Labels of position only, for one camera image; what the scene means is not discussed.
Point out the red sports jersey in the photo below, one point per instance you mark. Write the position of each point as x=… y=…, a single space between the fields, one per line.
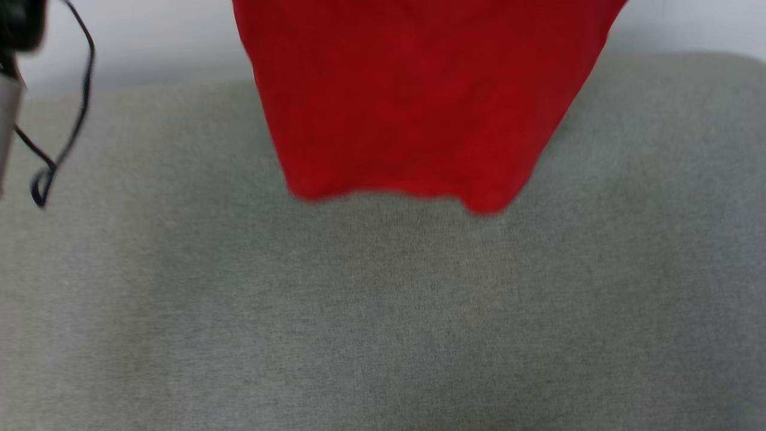
x=413 y=96

